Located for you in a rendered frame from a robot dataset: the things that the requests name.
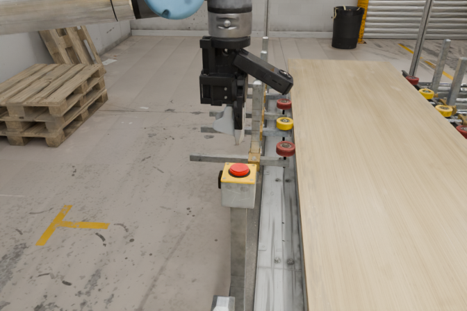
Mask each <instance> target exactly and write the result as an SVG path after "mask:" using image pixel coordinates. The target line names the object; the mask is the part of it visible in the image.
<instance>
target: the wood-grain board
mask: <svg viewBox="0 0 467 311"><path fill-rule="evenodd" d="M288 73H289V74H290V75H291V76H292V77H293V87H292V88H291V90H290V100H291V101H292V103H291V111H292V120H293V137H294V145H295V164H296V172H297V190H298V199H299V208H300V226H301V234H302V252H303V261H304V278H305V288H306V304H307V311H467V140H466V139H465V138H464V136H463V135H462V134H461V133H460V132H459V131H458V130H457V129H456V128H455V127H454V126H453V125H452V124H451V123H450V122H449V121H448V120H447V119H446V118H445V117H444V116H443V115H442V114H441V113H440V112H439V111H438V110H437V109H436V108H435V107H434V106H433V105H432V104H431V103H430V102H429V101H428V100H427V99H426V98H425V97H424V96H423V95H422V94H421V93H420V92H419V91H418V90H417V89H416V88H415V87H414V86H413V85H412V84H410V82H409V81H408V80H407V79H406V78H405V77H404V76H403V75H401V73H400V72H399V71H398V70H397V69H396V68H394V66H392V64H391V63H390V62H382V61H359V60H313V59H289V58H288Z"/></svg>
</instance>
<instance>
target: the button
mask: <svg viewBox="0 0 467 311"><path fill-rule="evenodd" d="M230 172H231V173H232V174H233V175H235V176H244V175H245V174H247V173H248V172H249V167H248V166H247V165H246V164H243V163H235V164H233V165H232V166H230Z"/></svg>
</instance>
